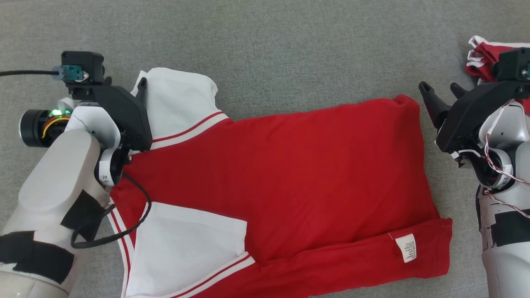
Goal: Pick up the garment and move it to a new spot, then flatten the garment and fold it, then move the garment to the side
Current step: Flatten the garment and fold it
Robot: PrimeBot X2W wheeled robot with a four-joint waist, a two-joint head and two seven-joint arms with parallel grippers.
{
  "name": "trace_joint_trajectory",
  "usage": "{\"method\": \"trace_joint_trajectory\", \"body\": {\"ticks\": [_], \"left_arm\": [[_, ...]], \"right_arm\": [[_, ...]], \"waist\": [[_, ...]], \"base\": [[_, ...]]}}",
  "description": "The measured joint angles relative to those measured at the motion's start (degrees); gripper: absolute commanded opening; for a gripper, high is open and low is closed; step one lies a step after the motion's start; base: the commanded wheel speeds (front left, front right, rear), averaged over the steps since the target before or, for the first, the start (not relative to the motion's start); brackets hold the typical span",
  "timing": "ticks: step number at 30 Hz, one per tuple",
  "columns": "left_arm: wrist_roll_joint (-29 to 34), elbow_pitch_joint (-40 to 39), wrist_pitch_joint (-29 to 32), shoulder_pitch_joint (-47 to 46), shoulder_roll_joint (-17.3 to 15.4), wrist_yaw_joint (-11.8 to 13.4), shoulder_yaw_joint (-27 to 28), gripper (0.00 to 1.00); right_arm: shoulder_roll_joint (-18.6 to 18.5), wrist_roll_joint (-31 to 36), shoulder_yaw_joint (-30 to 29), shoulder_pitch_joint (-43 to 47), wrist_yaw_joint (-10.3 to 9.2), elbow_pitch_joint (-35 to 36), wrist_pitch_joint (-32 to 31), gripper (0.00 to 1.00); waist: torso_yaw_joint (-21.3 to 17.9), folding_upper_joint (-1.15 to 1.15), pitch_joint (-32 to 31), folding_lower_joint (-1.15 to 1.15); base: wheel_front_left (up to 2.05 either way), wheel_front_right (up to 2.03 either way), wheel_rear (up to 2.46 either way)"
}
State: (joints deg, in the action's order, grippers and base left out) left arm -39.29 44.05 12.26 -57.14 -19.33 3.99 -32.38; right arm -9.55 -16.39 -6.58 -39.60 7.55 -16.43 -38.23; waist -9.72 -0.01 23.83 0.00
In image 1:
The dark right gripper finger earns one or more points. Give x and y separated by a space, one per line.
434 103
458 92

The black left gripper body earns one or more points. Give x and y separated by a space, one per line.
126 118

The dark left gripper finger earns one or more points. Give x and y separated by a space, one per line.
142 89

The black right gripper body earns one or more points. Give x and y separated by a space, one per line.
472 120

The red shorts white stripe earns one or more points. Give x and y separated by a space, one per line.
482 58

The red shirt white sleeves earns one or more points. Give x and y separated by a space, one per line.
290 174

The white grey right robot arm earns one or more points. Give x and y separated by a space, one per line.
505 265

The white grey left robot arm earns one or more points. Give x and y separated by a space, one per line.
58 186

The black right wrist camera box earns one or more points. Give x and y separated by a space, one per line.
513 64

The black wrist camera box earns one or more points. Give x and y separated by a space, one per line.
513 64
85 62

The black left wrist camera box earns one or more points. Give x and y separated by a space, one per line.
85 62

